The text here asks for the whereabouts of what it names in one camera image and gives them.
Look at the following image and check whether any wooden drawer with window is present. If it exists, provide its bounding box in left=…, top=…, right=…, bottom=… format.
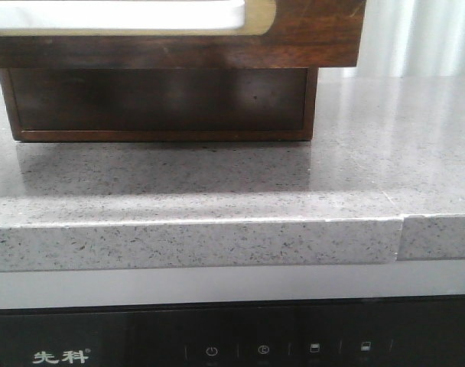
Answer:
left=0, top=1, right=366, bottom=69

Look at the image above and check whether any dark wooden drawer cabinet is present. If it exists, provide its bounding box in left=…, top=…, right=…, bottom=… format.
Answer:
left=0, top=68, right=317, bottom=142

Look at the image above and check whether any lower wooden drawer with notch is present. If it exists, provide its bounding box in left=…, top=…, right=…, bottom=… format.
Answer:
left=10, top=69, right=307, bottom=131

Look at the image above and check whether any black appliance control panel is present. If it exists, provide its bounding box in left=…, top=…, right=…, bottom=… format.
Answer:
left=0, top=295, right=465, bottom=366

